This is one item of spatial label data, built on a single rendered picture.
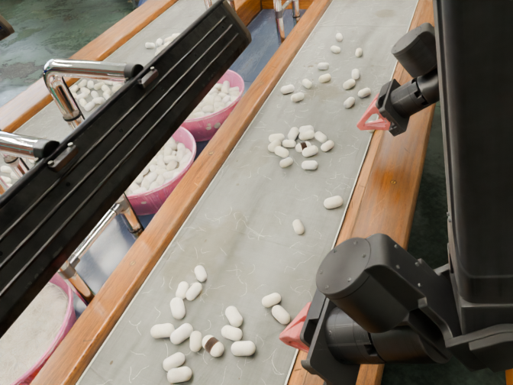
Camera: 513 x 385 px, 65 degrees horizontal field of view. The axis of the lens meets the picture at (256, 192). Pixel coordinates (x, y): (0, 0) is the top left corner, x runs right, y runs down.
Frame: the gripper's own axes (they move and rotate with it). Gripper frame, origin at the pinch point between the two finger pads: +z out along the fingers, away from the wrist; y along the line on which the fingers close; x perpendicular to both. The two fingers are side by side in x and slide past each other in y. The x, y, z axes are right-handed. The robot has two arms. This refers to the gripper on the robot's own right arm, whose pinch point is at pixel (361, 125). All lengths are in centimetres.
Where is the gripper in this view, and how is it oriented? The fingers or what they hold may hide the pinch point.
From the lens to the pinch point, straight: 86.4
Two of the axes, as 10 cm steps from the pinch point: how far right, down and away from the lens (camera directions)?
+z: -5.9, 3.1, 7.4
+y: -3.9, 7.0, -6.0
